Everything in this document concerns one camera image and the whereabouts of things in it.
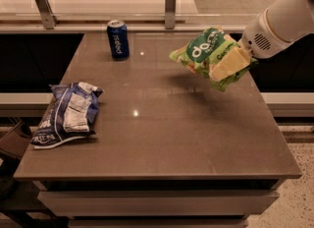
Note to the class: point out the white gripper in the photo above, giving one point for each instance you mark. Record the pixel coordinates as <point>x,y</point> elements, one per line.
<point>258,38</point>

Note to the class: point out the green rice chip bag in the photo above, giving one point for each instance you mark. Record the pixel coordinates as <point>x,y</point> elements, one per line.
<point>202,53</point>

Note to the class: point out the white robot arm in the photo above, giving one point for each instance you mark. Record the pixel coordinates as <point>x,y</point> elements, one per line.
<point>300,18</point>

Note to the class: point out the blue chip bag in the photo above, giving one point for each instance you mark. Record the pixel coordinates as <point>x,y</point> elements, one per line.
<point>71,117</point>

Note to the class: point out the blue pepsi can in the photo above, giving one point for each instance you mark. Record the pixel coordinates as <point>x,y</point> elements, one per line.
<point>118,39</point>

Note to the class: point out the white drawer front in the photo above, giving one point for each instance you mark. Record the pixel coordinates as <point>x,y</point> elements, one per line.
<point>158,203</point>

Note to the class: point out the middle metal railing bracket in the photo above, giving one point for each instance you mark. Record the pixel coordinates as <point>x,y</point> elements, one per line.
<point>170,14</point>

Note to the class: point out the metal railing bracket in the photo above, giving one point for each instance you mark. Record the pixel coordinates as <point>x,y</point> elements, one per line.
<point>170,14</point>
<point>46,14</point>

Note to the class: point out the left metal railing bracket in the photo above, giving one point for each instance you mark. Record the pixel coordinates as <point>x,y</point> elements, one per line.
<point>46,14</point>

